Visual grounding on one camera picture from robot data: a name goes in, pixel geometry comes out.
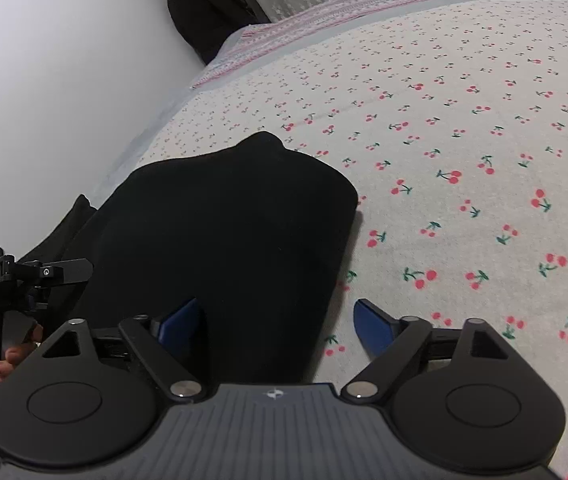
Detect black pants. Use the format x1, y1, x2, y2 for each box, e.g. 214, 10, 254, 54
30, 132, 357, 384

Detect cherry print blanket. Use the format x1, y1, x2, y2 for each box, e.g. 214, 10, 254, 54
142, 0, 568, 479

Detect pink striped blanket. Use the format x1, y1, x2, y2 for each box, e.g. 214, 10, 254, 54
190, 0, 548, 90

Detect black hanging bag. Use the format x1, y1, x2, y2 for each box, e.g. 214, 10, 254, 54
168, 0, 270, 64

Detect grey bed sheet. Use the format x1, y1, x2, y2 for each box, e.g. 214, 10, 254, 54
90, 0, 477, 205

